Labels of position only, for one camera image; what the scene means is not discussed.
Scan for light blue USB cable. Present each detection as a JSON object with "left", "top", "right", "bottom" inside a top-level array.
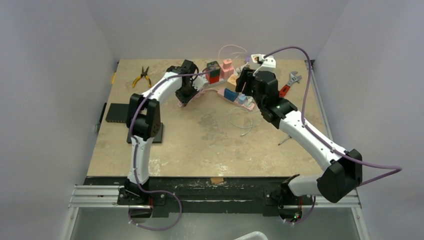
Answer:
[{"left": 228, "top": 105, "right": 261, "bottom": 137}]

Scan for green handled screwdriver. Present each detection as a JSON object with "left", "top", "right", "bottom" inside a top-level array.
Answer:
[{"left": 278, "top": 135, "right": 291, "bottom": 146}]

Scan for pink coiled power cord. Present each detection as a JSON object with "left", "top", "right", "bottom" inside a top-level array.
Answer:
[{"left": 177, "top": 87, "right": 220, "bottom": 108}]

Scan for aluminium frame rail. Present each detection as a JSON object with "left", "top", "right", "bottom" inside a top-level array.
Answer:
[{"left": 67, "top": 185, "right": 361, "bottom": 208}]

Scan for blue cube adapter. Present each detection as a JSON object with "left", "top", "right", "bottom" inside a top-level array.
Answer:
[{"left": 223, "top": 88, "right": 239, "bottom": 102}]

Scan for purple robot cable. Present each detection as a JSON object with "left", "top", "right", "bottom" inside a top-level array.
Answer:
[
  {"left": 127, "top": 68, "right": 183, "bottom": 232},
  {"left": 261, "top": 46, "right": 403, "bottom": 226}
]

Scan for light blue USB charger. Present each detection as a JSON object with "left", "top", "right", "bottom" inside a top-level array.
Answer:
[{"left": 238, "top": 94, "right": 247, "bottom": 105}]

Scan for red cube adapter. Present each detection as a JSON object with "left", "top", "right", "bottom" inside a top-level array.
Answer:
[{"left": 206, "top": 73, "right": 220, "bottom": 84}]

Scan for pink power strip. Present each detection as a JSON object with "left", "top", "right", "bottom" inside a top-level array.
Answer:
[{"left": 217, "top": 88, "right": 256, "bottom": 112}]

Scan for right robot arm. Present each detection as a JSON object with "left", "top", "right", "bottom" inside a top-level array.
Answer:
[{"left": 236, "top": 67, "right": 363, "bottom": 204}]

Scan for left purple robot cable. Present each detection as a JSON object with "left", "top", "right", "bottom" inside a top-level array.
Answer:
[{"left": 127, "top": 68, "right": 183, "bottom": 232}]

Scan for white power strip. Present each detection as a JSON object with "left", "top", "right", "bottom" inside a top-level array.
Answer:
[{"left": 198, "top": 68, "right": 239, "bottom": 89}]

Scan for orange cube adapter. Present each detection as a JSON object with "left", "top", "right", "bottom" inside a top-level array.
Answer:
[{"left": 227, "top": 74, "right": 238, "bottom": 89}]

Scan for red handled adjustable wrench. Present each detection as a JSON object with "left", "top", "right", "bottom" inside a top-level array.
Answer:
[{"left": 279, "top": 71, "right": 302, "bottom": 98}]

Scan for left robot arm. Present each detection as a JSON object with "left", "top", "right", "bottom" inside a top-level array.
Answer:
[{"left": 124, "top": 60, "right": 200, "bottom": 205}]

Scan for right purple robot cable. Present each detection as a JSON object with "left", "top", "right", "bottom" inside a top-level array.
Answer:
[{"left": 261, "top": 46, "right": 403, "bottom": 226}]

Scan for white cube adapter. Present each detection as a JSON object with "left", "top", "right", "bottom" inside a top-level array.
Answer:
[{"left": 249, "top": 53, "right": 265, "bottom": 65}]

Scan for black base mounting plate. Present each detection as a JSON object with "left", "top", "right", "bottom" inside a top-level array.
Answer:
[{"left": 83, "top": 176, "right": 313, "bottom": 219}]

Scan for black box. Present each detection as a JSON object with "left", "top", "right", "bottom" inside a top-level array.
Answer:
[
  {"left": 126, "top": 122, "right": 164, "bottom": 144},
  {"left": 105, "top": 103, "right": 129, "bottom": 124}
]

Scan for yellow black needle-nose pliers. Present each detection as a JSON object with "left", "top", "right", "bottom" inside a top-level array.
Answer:
[{"left": 131, "top": 66, "right": 152, "bottom": 88}]

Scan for green cube adapter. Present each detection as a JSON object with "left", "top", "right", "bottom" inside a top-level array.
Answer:
[{"left": 206, "top": 60, "right": 221, "bottom": 78}]

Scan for pink plug adapter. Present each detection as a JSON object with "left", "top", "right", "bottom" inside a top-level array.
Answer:
[{"left": 220, "top": 58, "right": 234, "bottom": 80}]

